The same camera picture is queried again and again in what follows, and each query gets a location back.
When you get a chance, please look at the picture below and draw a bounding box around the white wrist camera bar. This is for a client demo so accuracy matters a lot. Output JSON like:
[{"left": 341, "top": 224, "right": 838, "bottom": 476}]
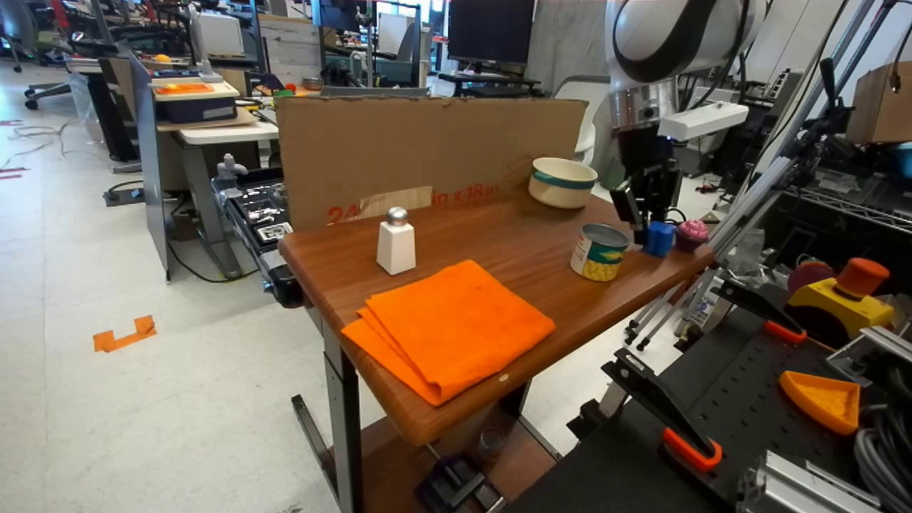
[{"left": 656, "top": 98, "right": 751, "bottom": 147}]

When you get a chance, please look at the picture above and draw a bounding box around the dark red round object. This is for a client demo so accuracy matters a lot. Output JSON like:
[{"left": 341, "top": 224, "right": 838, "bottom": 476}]
[{"left": 787, "top": 254, "right": 838, "bottom": 294}]

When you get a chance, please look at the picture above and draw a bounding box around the pink round object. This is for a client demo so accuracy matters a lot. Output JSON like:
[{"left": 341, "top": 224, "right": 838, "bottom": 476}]
[{"left": 671, "top": 217, "right": 711, "bottom": 254}]

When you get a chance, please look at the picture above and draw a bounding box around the silver aluminium stand rail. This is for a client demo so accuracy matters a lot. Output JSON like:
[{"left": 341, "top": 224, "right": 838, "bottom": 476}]
[{"left": 707, "top": 154, "right": 804, "bottom": 262}]

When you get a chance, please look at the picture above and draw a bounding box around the black clamp with orange handle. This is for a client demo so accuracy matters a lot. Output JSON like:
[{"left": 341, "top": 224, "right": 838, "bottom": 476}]
[
  {"left": 602, "top": 346, "right": 727, "bottom": 480},
  {"left": 710, "top": 269, "right": 808, "bottom": 348}
]

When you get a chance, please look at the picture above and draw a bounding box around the grey cable bundle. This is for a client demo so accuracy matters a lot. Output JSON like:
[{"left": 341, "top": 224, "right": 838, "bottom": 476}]
[{"left": 851, "top": 416, "right": 912, "bottom": 513}]

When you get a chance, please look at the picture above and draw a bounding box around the black box with orange top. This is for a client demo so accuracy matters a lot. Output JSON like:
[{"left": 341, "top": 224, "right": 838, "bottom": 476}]
[{"left": 148, "top": 75, "right": 241, "bottom": 125}]

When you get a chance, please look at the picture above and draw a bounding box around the black computer monitor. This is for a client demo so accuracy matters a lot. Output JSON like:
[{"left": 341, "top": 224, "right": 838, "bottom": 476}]
[{"left": 445, "top": 0, "right": 535, "bottom": 68}]

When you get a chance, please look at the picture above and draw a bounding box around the white bowl with teal band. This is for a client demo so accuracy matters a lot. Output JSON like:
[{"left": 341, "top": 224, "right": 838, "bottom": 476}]
[{"left": 525, "top": 157, "right": 602, "bottom": 215}]

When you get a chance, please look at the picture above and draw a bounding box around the brown cardboard panel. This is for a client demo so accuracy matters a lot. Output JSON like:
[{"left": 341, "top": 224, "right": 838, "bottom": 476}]
[{"left": 274, "top": 95, "right": 589, "bottom": 234}]

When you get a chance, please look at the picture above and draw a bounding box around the blue object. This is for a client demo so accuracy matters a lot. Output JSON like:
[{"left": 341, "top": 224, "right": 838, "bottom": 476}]
[{"left": 641, "top": 219, "right": 677, "bottom": 259}]

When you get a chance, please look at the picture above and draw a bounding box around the orange triangular plastic piece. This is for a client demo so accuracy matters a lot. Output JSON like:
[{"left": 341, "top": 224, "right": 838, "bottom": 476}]
[{"left": 778, "top": 368, "right": 864, "bottom": 439}]

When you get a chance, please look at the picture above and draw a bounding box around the black metal table leg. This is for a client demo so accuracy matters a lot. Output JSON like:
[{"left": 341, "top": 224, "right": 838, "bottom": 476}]
[{"left": 288, "top": 318, "right": 371, "bottom": 513}]

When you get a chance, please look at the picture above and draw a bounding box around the grey office desk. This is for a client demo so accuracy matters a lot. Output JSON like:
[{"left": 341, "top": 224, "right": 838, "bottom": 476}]
[{"left": 127, "top": 54, "right": 284, "bottom": 285}]

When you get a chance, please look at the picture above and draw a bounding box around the orange folded cloth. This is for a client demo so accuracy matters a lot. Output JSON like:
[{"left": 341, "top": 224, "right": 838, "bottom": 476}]
[{"left": 339, "top": 256, "right": 557, "bottom": 410}]

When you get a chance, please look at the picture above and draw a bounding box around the yellow emergency stop button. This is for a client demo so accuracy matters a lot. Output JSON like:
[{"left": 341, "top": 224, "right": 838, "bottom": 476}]
[{"left": 784, "top": 254, "right": 896, "bottom": 336}]

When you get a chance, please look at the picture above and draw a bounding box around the silver aluminium extrusion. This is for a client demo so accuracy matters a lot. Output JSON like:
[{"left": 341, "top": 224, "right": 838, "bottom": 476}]
[{"left": 735, "top": 450, "right": 889, "bottom": 513}]

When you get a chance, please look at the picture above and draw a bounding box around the brown cardboard box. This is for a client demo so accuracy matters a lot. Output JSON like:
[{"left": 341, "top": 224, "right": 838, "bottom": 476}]
[{"left": 842, "top": 61, "right": 912, "bottom": 148}]

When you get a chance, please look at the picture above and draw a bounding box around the metal can with yellow label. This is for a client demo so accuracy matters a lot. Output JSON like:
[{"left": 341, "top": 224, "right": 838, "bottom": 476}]
[{"left": 566, "top": 219, "right": 631, "bottom": 285}]

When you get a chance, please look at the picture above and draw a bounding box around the green bucket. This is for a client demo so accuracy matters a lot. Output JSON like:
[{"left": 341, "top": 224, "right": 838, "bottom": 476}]
[{"left": 602, "top": 151, "right": 624, "bottom": 201}]

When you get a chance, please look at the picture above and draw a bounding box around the white salt shaker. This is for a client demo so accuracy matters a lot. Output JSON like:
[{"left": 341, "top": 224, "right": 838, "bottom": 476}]
[{"left": 372, "top": 205, "right": 419, "bottom": 281}]

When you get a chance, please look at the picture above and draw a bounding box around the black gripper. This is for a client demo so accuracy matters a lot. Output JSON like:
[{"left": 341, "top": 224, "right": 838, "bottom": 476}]
[{"left": 610, "top": 124, "right": 684, "bottom": 231}]

